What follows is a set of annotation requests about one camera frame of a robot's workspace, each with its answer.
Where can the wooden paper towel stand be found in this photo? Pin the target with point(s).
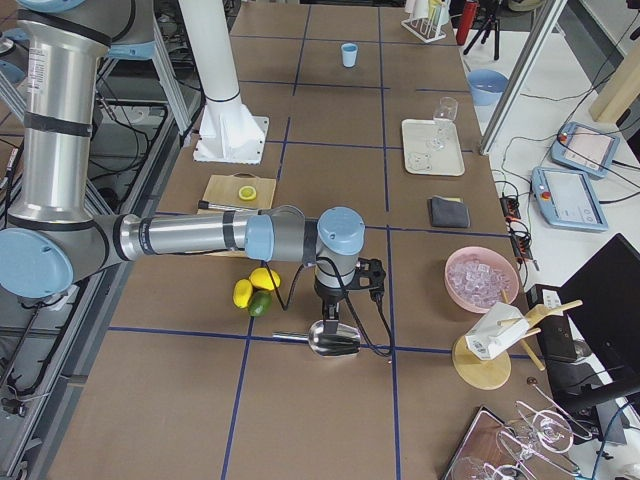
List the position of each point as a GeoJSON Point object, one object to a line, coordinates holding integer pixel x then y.
{"type": "Point", "coordinates": [480, 356]}

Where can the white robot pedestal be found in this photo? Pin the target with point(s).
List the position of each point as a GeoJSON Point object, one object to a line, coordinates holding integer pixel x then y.
{"type": "Point", "coordinates": [228, 131]}

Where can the pink bowl of ice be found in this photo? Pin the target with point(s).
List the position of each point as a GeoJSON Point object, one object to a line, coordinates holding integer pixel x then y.
{"type": "Point", "coordinates": [476, 278]}

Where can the yellow lemon lower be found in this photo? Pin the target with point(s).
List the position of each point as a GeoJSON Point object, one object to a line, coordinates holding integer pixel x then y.
{"type": "Point", "coordinates": [242, 293]}

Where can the half lemon slice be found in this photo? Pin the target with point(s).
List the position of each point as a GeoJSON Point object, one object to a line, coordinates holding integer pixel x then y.
{"type": "Point", "coordinates": [247, 193]}

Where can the black tripod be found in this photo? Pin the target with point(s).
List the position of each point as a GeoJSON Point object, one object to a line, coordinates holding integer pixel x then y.
{"type": "Point", "coordinates": [490, 25]}

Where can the cream bear tray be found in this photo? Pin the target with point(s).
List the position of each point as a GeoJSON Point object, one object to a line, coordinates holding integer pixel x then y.
{"type": "Point", "coordinates": [420, 159]}

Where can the grey folded cloth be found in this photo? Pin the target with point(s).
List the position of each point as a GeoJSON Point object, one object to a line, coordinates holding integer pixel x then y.
{"type": "Point", "coordinates": [448, 213]}

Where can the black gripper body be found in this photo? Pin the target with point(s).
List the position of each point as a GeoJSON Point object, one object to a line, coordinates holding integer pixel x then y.
{"type": "Point", "coordinates": [327, 293]}

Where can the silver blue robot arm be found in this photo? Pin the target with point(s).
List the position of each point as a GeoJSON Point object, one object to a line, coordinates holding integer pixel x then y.
{"type": "Point", "coordinates": [52, 241]}

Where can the blue bowl on desk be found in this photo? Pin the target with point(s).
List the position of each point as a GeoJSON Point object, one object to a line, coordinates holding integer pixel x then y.
{"type": "Point", "coordinates": [486, 86]}

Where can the silver metal ice scoop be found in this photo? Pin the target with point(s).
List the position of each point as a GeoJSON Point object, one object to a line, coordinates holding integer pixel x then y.
{"type": "Point", "coordinates": [345, 341]}

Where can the wooden cutting board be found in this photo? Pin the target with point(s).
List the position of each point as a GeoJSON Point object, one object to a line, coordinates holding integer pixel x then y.
{"type": "Point", "coordinates": [223, 189]}

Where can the teach pendant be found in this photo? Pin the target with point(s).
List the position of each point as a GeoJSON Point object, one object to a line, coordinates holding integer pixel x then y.
{"type": "Point", "coordinates": [567, 200]}
{"type": "Point", "coordinates": [585, 148]}

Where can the light blue plastic cup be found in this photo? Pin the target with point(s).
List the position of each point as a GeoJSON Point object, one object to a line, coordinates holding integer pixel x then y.
{"type": "Point", "coordinates": [349, 53]}

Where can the clear wine glass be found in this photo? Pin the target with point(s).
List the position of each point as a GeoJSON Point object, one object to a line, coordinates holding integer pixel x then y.
{"type": "Point", "coordinates": [444, 117]}

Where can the aluminium frame post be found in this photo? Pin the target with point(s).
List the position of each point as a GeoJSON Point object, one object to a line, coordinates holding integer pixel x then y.
{"type": "Point", "coordinates": [542, 28]}

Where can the black monitor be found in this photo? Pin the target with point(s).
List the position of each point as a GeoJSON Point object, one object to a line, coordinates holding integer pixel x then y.
{"type": "Point", "coordinates": [608, 320]}

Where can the glass rack with glasses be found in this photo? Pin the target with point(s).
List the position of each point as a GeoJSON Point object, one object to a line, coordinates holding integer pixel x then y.
{"type": "Point", "coordinates": [533, 445]}

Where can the teach pendant far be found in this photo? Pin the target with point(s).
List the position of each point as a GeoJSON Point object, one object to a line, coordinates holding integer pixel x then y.
{"type": "Point", "coordinates": [585, 148]}

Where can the yellow lemon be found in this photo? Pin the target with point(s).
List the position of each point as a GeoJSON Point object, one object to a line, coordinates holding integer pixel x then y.
{"type": "Point", "coordinates": [242, 293]}
{"type": "Point", "coordinates": [265, 279]}

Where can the black power strip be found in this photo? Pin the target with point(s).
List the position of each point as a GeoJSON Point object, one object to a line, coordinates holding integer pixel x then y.
{"type": "Point", "coordinates": [519, 233]}

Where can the teach pendant near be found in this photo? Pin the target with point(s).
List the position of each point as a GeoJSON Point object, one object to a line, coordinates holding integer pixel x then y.
{"type": "Point", "coordinates": [567, 200]}

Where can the silver handled knife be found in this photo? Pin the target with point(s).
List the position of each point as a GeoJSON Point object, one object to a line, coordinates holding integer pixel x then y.
{"type": "Point", "coordinates": [206, 205]}

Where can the yellow lemon upper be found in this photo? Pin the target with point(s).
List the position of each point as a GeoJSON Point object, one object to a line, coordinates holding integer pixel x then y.
{"type": "Point", "coordinates": [265, 279]}

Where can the white wire cup rack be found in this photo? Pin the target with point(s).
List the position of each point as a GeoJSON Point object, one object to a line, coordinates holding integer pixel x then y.
{"type": "Point", "coordinates": [427, 19]}

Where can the green lime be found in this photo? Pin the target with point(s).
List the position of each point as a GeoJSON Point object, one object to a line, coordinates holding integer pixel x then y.
{"type": "Point", "coordinates": [259, 303]}

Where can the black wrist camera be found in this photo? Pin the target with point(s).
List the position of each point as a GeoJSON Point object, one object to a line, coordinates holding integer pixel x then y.
{"type": "Point", "coordinates": [371, 276]}

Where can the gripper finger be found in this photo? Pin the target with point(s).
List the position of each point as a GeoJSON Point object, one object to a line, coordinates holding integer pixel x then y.
{"type": "Point", "coordinates": [326, 317]}
{"type": "Point", "coordinates": [333, 318]}

